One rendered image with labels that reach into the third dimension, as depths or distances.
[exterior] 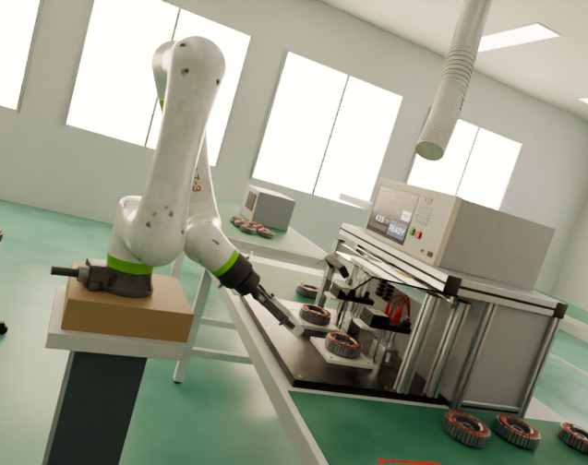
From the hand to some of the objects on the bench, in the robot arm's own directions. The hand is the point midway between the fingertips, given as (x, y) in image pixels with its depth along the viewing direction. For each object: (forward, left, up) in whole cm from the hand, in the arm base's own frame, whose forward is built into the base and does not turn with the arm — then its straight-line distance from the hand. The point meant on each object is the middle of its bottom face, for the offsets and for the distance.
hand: (290, 321), depth 135 cm
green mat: (+29, -60, -10) cm, 68 cm away
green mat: (+58, +66, -10) cm, 88 cm away
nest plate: (+24, +20, -8) cm, 32 cm away
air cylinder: (+38, +16, -8) cm, 42 cm away
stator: (+49, -45, -10) cm, 67 cm away
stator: (+18, -4, -6) cm, 20 cm away
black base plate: (+22, +7, -10) cm, 26 cm away
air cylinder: (+32, -7, -8) cm, 34 cm away
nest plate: (+18, -4, -8) cm, 20 cm away
